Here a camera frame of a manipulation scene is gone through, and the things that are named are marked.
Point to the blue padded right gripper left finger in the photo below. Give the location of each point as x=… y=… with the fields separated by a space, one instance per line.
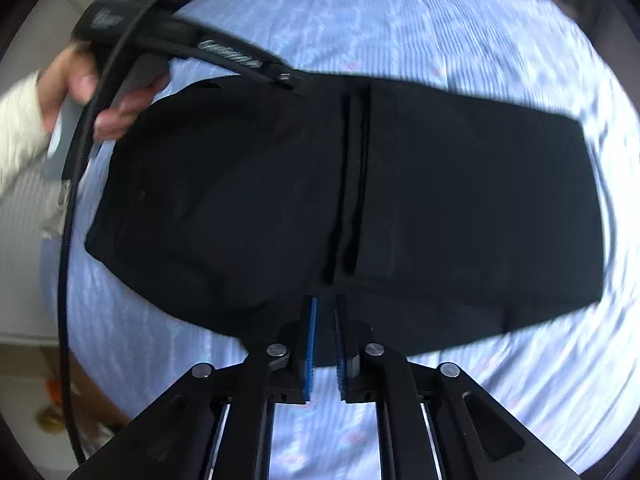
x=307 y=342

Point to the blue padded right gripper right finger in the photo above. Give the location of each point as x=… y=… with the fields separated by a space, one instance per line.
x=341 y=344

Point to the black pants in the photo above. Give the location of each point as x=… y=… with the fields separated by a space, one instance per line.
x=443 y=219

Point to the person's left hand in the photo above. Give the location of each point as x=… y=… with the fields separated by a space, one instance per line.
x=73 y=73

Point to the cream jacket left sleeve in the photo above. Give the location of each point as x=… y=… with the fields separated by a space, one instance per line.
x=23 y=137

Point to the blue floral bed sheet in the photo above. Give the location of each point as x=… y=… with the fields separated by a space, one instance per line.
x=572 y=382

